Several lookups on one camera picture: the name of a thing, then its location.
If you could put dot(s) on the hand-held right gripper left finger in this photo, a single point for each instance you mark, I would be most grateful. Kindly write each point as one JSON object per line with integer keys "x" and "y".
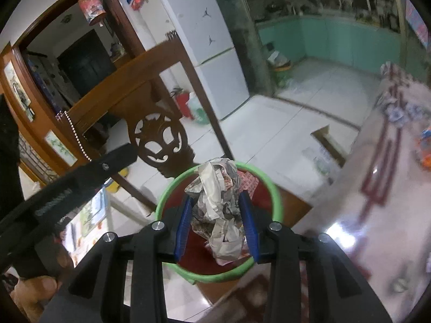
{"x": 183, "y": 232}

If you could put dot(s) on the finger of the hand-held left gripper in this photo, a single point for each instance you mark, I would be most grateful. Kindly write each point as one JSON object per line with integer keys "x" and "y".
{"x": 116, "y": 161}

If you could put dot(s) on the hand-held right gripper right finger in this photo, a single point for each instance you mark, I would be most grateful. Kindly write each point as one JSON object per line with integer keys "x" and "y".
{"x": 249, "y": 228}

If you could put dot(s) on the red bin with green rim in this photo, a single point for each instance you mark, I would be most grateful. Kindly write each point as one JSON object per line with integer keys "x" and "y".
{"x": 195, "y": 259}

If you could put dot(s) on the grey paper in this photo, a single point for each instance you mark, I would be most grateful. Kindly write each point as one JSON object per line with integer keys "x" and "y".
{"x": 215, "y": 208}

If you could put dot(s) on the orange snack bag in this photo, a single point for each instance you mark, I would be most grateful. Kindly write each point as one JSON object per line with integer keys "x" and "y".
{"x": 425, "y": 149}

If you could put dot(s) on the person's left hand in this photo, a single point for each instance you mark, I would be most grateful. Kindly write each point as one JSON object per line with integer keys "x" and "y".
{"x": 33, "y": 292}

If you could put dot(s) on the carved wooden chair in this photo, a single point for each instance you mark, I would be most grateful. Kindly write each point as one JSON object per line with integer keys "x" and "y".
{"x": 158, "y": 141}

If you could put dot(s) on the red fire extinguisher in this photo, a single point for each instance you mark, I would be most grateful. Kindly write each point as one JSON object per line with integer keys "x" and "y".
{"x": 183, "y": 104}

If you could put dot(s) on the pale green bucket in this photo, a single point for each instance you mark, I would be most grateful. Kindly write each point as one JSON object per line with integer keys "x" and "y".
{"x": 199, "y": 111}

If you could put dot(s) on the cardboard box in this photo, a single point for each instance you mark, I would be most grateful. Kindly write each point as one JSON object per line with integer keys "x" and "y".
{"x": 331, "y": 144}

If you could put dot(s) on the white refrigerator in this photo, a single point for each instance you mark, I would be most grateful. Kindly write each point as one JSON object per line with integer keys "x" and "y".
{"x": 208, "y": 57}

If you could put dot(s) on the red cylindrical lantern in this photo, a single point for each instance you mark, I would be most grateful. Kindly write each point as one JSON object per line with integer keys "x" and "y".
{"x": 91, "y": 8}

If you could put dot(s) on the red and blue box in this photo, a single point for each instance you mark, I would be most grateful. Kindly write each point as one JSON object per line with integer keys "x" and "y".
{"x": 136, "y": 2}

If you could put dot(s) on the green kitchen bin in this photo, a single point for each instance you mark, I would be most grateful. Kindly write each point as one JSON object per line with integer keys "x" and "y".
{"x": 279, "y": 70}

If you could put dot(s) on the teal kitchen cabinets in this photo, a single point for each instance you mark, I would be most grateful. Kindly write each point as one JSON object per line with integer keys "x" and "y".
{"x": 336, "y": 40}

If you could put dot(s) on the framed wall picture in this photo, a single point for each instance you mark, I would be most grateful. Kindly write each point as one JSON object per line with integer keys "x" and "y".
{"x": 18, "y": 91}
{"x": 62, "y": 148}

